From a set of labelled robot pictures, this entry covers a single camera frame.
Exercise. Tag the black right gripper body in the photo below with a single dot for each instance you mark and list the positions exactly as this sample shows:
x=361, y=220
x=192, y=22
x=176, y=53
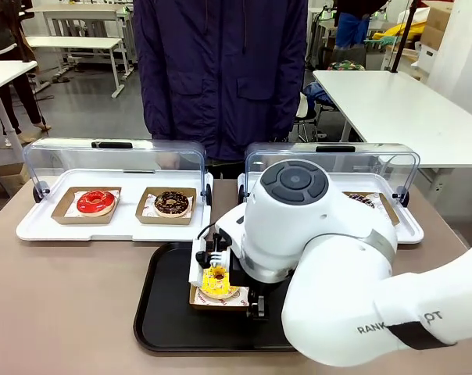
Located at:
x=210, y=247

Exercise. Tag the white printed paper liner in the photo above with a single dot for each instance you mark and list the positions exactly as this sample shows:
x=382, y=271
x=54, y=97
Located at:
x=381, y=208
x=70, y=211
x=242, y=299
x=148, y=211

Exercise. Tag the brown cardboard donut tray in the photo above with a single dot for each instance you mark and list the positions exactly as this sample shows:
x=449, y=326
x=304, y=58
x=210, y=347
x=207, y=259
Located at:
x=62, y=213
x=142, y=218
x=390, y=213
x=220, y=308

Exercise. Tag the yellow glazed donut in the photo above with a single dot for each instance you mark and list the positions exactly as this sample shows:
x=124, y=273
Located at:
x=214, y=287

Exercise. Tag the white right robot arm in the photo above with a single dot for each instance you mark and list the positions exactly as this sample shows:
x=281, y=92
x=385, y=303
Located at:
x=330, y=273

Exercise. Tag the chocolate glazed donut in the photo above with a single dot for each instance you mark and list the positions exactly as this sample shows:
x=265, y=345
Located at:
x=161, y=206

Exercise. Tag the black plastic serving tray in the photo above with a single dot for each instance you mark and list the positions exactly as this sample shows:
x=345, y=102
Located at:
x=169, y=312

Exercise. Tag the red glazed donut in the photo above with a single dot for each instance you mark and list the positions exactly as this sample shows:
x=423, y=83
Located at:
x=85, y=205

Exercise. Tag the purple sprinkled donut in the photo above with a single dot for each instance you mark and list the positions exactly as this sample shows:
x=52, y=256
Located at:
x=363, y=200

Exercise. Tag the person's right hand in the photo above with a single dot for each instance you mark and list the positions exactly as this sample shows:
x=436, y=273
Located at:
x=168, y=160

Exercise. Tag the black lid hinge knob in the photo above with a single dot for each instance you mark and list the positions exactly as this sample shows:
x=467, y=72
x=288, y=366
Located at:
x=405, y=198
x=209, y=194
x=241, y=195
x=36, y=193

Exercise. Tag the white display case base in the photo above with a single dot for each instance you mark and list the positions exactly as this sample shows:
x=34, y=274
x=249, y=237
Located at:
x=126, y=230
x=411, y=231

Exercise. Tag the clear display case lid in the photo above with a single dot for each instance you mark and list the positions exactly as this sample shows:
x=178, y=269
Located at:
x=64, y=156
x=357, y=166

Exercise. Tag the person in navy jacket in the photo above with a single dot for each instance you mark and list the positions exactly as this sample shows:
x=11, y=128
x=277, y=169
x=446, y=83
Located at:
x=220, y=78

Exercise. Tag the blue cloth bundle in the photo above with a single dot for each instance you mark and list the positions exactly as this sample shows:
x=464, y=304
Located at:
x=318, y=95

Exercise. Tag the colourful patterned bag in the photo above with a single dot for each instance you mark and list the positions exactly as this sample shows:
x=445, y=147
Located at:
x=345, y=65

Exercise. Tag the large white table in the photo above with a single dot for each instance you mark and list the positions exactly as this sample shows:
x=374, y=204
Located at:
x=408, y=113

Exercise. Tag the white workbench table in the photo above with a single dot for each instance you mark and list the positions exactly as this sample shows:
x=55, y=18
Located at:
x=72, y=42

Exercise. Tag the background person in blue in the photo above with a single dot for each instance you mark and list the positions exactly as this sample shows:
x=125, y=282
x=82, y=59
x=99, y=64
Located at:
x=351, y=29

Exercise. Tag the green cloth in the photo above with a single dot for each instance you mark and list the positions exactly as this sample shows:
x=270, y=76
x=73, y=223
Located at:
x=378, y=38

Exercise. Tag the white framed workbench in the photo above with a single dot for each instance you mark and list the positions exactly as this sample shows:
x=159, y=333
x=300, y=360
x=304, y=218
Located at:
x=83, y=9

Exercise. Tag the white table with round leg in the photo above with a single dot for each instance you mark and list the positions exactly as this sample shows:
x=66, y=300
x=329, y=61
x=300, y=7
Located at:
x=1, y=72

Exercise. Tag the black stand pole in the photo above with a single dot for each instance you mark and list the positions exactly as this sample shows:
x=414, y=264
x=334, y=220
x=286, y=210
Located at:
x=401, y=39

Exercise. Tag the white storage box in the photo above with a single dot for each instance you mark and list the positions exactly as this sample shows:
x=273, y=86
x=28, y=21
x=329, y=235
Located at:
x=428, y=58

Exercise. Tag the yellow cloth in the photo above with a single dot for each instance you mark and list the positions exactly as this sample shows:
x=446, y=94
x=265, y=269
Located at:
x=412, y=29

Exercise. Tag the background person in dark clothes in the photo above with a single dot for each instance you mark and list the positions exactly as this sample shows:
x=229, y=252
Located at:
x=1, y=31

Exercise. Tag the brown cardboard box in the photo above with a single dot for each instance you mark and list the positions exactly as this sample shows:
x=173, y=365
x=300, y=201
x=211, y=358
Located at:
x=437, y=23

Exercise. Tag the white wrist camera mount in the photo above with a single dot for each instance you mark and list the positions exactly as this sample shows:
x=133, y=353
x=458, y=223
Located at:
x=195, y=265

